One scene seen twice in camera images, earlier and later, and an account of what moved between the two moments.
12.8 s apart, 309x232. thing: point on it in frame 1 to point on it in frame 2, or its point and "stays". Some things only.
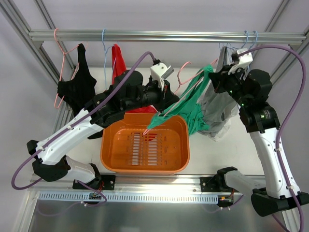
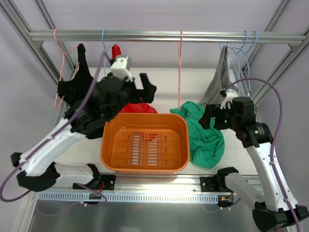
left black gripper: (165, 97) to (134, 89)
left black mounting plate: (77, 185) stays
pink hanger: (182, 84) to (179, 69)
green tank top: (187, 108) to (206, 146)
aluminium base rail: (125, 184) stays
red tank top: (118, 66) stays
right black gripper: (219, 80) to (215, 116)
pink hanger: (56, 106) stays
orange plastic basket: (129, 147) stays
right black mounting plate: (209, 184) stays
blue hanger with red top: (105, 50) stays
